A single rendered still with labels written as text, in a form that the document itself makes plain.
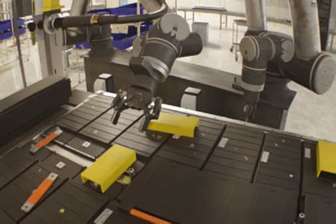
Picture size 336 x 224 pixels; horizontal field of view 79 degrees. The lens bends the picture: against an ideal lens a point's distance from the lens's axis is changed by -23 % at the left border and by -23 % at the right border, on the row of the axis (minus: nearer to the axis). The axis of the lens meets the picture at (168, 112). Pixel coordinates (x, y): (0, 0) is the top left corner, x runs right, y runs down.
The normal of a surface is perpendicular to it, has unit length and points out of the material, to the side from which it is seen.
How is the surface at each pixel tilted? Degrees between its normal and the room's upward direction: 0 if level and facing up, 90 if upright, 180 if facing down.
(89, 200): 0
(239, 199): 0
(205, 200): 0
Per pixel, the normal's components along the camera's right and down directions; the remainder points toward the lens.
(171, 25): 0.44, -0.15
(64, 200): 0.00, -0.89
